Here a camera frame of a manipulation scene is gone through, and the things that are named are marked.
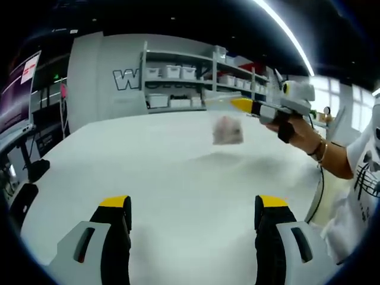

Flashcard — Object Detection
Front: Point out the clear resealable bag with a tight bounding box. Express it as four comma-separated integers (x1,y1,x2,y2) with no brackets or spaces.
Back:
204,91,246,146

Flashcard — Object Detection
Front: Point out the shelf with white bins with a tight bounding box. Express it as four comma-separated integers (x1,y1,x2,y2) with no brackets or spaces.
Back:
144,47,267,109

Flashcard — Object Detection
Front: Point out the gold bangle bracelet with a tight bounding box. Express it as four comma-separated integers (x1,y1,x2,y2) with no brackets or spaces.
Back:
318,141,329,163

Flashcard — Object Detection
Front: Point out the person's right hand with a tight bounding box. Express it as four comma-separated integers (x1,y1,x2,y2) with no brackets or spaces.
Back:
265,115,324,156

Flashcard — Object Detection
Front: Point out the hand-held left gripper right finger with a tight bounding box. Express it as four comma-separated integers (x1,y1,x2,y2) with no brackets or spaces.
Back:
254,195,339,285

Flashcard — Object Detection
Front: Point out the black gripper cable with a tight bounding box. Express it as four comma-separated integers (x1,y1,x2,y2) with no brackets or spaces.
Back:
306,112,325,224

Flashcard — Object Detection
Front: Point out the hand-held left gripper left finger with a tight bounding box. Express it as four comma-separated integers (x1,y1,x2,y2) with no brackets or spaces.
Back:
49,195,132,285

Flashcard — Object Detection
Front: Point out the black chair backrest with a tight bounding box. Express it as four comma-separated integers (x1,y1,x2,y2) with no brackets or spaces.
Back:
8,183,40,238

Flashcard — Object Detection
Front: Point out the grey metal shelf rack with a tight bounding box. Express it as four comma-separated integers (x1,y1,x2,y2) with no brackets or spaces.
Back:
139,40,216,110
211,45,270,99

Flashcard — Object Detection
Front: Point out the bright window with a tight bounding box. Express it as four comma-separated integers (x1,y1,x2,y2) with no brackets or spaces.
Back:
308,75,378,134

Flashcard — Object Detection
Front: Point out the white wall lettering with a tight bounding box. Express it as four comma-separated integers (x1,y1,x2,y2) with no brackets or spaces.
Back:
112,68,141,91

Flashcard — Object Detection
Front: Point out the dark bead bracelet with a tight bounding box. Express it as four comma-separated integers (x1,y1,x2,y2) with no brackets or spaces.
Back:
307,137,324,157

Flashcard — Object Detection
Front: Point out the grey desk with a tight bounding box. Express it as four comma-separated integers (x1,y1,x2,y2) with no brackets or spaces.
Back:
0,123,51,183

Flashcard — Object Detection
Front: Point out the large purple display screen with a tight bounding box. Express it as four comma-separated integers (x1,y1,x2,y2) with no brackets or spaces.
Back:
0,49,43,141

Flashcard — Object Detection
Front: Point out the long ceiling light strip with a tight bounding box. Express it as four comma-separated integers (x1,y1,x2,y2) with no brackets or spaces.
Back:
251,0,316,77

